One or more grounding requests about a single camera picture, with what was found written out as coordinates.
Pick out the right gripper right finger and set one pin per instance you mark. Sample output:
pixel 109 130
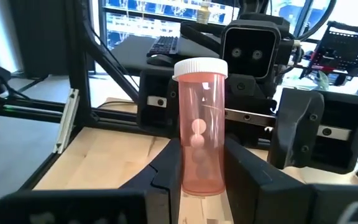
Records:
pixel 259 199

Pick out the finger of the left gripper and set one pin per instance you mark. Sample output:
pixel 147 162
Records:
pixel 157 118
pixel 297 130

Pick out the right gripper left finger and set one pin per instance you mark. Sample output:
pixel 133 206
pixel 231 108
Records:
pixel 163 186

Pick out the pink pill bottle white cap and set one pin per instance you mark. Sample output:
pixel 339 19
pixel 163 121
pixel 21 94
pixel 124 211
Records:
pixel 202 102

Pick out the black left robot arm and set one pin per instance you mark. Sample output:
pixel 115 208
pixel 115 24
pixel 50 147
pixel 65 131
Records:
pixel 197 32

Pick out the black computer mouse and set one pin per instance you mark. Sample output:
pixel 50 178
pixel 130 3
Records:
pixel 160 60

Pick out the dark grey desk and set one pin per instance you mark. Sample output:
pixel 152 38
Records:
pixel 129 53

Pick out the black keyboard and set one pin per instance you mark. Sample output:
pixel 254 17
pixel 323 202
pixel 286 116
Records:
pixel 163 46

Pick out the black perforated panel device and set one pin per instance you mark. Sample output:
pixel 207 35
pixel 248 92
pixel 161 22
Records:
pixel 343 46

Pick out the beige bottle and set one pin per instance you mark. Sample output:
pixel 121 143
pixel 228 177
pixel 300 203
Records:
pixel 204 12

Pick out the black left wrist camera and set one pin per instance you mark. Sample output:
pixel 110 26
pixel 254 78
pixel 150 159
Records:
pixel 250 62

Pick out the silver metal bracket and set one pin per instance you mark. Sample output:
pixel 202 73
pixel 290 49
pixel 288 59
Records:
pixel 68 118

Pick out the black aluminium rig frame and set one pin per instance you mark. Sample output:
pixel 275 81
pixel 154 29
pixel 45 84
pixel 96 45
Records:
pixel 78 62

